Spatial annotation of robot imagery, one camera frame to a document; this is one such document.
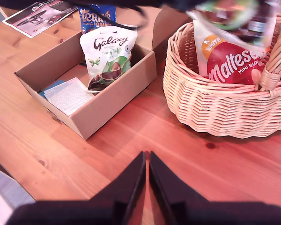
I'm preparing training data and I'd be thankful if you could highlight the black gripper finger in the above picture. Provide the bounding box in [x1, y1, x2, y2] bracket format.
[149, 151, 209, 225]
[90, 151, 147, 225]

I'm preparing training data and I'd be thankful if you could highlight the red white Maltesers bag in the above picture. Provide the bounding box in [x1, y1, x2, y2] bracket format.
[193, 20, 270, 85]

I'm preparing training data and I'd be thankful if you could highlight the blue Terry's orange bag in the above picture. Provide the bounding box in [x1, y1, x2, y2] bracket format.
[78, 4, 117, 35]

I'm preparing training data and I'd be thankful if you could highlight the open brown cardboard box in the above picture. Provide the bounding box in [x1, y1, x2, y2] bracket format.
[14, 7, 190, 141]

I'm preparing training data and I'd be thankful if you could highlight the white text leaflet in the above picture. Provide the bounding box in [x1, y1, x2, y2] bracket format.
[44, 77, 95, 117]

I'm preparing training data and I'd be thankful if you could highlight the blue card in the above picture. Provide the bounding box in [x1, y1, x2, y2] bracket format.
[38, 79, 66, 99]

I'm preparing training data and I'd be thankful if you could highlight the printed leaflet with photo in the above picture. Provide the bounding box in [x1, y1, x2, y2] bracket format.
[2, 0, 78, 39]

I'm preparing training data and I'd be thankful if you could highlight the woven wicker basket with handle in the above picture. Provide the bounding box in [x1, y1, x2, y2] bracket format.
[163, 13, 281, 139]

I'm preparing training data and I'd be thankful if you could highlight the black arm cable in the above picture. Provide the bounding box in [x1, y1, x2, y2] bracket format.
[100, 4, 148, 30]

